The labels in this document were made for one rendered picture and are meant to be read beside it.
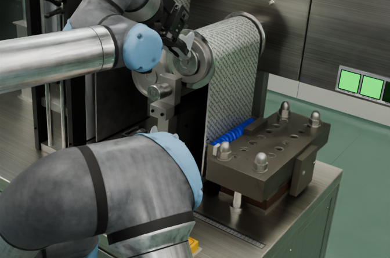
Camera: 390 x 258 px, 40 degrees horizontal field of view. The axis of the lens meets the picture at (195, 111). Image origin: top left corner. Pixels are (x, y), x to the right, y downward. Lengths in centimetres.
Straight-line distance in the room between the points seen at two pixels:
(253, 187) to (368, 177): 225
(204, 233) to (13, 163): 59
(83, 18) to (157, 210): 44
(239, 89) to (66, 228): 87
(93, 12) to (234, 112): 60
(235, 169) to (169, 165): 62
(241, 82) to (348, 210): 180
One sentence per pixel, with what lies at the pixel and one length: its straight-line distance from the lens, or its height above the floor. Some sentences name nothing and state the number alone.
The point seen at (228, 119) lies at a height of 107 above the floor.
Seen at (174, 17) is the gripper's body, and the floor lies 139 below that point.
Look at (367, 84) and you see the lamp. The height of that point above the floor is 119.
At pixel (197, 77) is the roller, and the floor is 121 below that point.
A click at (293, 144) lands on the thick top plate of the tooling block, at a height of 103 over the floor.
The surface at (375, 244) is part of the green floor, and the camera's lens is 292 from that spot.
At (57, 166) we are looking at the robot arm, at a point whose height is 135.
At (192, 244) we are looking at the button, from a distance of 121.
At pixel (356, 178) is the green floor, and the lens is 343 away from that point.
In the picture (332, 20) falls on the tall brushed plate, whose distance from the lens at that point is 147.
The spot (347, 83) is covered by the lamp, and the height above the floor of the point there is 118.
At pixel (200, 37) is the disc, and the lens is 127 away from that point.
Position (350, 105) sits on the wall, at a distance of 412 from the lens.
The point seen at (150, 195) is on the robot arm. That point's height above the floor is 131.
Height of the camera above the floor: 169
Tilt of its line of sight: 25 degrees down
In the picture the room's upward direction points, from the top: 4 degrees clockwise
